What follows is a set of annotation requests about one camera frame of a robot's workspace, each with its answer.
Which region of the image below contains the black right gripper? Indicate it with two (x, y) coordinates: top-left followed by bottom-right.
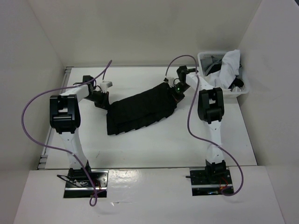
(168, 83), (191, 107)

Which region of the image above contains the aluminium table edge rail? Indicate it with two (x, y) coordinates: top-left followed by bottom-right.
(37, 66), (71, 169)

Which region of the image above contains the black pleated skirt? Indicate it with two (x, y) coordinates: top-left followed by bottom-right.
(107, 83), (185, 135)

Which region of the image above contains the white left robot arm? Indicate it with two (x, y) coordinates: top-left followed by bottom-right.
(50, 75), (113, 187)

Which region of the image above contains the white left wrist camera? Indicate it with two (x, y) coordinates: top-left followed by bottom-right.
(99, 81), (113, 92)

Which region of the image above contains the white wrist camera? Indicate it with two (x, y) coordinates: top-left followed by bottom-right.
(99, 81), (113, 92)
(164, 77), (175, 87)

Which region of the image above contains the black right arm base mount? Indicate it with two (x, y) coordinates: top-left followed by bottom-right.
(185, 168), (234, 196)

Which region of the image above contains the dark garment in basket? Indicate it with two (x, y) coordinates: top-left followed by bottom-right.
(229, 63), (245, 92)

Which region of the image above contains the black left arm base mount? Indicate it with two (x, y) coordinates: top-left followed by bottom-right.
(57, 169), (109, 198)

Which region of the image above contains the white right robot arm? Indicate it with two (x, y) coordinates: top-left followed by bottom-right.
(174, 65), (226, 183)

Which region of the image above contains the white skirt in basket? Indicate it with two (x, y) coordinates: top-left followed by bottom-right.
(205, 49), (241, 89)

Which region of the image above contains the white plastic basket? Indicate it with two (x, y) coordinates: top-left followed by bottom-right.
(197, 50), (250, 98)

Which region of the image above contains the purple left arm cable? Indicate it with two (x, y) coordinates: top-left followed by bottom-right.
(20, 60), (113, 207)

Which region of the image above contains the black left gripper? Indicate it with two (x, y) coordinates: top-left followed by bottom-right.
(84, 90), (111, 111)

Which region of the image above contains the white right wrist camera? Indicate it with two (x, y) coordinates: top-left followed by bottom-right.
(164, 77), (175, 87)

